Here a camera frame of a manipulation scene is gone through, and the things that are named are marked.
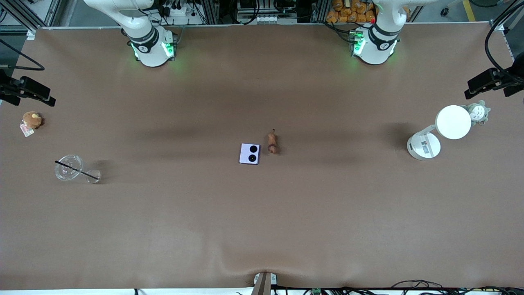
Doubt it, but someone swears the white power strip with plugs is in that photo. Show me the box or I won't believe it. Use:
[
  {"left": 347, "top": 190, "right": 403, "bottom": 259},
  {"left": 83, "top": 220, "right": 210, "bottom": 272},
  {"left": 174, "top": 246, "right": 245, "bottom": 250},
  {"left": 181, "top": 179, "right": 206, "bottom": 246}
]
[{"left": 162, "top": 3, "right": 201, "bottom": 19}]

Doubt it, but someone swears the black drinking straw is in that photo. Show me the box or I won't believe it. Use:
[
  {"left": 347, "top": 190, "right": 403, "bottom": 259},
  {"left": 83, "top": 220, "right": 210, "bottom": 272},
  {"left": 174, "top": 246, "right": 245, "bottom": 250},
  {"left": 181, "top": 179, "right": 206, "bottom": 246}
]
[{"left": 54, "top": 161, "right": 99, "bottom": 179}]

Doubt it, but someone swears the long white power strip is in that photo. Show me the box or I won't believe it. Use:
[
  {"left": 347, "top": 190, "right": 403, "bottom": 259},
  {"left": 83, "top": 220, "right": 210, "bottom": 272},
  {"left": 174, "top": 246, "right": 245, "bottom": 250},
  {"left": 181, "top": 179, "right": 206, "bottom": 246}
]
[{"left": 239, "top": 14, "right": 298, "bottom": 24}]

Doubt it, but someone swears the clear plastic cup with lid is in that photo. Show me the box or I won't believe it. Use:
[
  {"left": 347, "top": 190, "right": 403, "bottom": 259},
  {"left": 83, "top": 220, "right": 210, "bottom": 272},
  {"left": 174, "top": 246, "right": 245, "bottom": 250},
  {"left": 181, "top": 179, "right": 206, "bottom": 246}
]
[{"left": 54, "top": 154, "right": 102, "bottom": 184}]

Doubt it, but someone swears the aluminium frame post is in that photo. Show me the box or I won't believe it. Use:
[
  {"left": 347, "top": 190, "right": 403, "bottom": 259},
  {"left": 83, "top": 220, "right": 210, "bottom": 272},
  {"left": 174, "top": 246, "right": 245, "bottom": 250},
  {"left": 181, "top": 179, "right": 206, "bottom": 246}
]
[
  {"left": 490, "top": 0, "right": 524, "bottom": 31},
  {"left": 6, "top": 0, "right": 62, "bottom": 31}
]

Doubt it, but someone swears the purple flip phone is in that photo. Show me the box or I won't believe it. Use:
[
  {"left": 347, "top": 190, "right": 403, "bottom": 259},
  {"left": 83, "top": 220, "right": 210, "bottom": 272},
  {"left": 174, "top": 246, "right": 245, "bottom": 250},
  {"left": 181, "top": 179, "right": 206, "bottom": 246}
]
[{"left": 239, "top": 143, "right": 260, "bottom": 165}]

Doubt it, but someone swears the white desk lamp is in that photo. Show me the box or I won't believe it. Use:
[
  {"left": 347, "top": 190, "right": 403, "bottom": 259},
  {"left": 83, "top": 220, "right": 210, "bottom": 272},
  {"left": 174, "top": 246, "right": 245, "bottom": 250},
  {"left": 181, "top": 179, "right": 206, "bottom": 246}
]
[{"left": 407, "top": 105, "right": 472, "bottom": 161}]

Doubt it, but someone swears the grey white plush toy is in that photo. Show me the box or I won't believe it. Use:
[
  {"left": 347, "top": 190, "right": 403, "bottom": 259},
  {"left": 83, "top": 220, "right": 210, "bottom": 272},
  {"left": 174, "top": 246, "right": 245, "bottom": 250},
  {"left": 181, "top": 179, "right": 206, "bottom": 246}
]
[{"left": 462, "top": 100, "right": 491, "bottom": 125}]

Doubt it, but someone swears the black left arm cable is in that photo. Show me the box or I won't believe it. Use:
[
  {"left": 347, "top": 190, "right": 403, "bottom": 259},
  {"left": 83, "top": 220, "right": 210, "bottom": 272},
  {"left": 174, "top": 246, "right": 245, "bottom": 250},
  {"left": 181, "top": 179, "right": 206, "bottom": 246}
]
[{"left": 484, "top": 0, "right": 524, "bottom": 82}]

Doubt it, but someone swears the brown lion statue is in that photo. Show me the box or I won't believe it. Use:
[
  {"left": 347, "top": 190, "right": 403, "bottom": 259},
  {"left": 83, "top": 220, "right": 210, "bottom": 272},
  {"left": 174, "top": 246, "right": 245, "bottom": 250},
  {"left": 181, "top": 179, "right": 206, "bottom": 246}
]
[{"left": 267, "top": 129, "right": 280, "bottom": 155}]

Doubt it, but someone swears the brown plush toy with tag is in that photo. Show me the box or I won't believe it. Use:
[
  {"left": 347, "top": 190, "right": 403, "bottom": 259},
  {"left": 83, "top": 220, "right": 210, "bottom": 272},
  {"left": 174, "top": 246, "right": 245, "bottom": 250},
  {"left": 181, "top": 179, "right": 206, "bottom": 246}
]
[{"left": 20, "top": 111, "right": 43, "bottom": 138}]

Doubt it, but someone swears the bag of orange items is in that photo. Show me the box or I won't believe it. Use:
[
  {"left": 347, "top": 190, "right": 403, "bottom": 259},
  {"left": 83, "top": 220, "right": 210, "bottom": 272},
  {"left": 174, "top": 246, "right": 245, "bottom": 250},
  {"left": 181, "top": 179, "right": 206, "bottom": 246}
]
[{"left": 326, "top": 0, "right": 377, "bottom": 23}]

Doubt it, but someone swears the black cable bundle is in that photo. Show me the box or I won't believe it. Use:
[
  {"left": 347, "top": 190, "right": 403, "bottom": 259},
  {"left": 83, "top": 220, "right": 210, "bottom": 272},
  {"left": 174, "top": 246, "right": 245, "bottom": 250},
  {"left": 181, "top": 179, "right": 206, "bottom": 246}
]
[{"left": 391, "top": 279, "right": 524, "bottom": 295}]

